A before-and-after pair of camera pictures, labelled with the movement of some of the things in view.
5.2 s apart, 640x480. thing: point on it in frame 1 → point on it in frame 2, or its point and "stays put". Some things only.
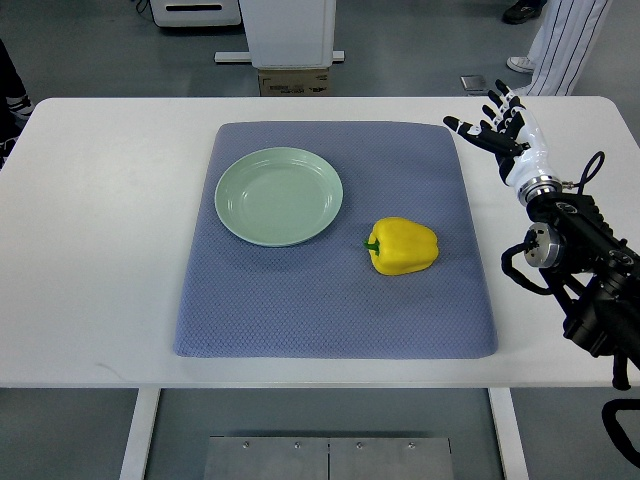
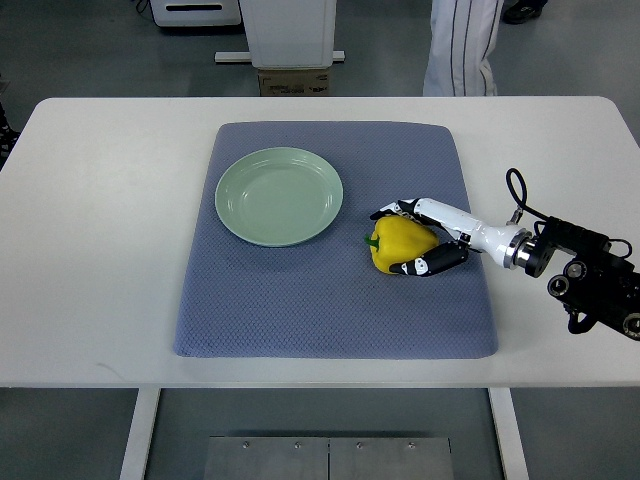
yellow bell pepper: (399, 246) stays put
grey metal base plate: (265, 458) stays put
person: (565, 43) → (462, 34)
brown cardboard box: (296, 82) stays put
